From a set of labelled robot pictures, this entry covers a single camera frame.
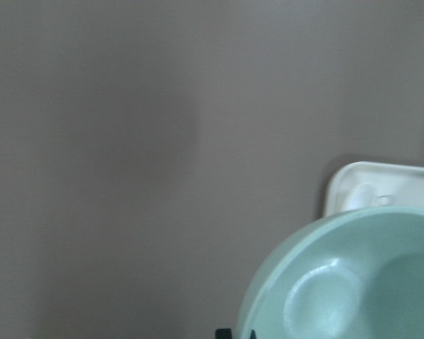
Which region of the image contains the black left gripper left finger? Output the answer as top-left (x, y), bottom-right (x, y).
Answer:
top-left (215, 328), bottom-right (233, 339)

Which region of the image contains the green bowl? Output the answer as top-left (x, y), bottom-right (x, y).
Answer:
top-left (235, 207), bottom-right (424, 338)

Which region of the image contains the cream rabbit tray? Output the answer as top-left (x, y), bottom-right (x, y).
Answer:
top-left (322, 161), bottom-right (424, 216)

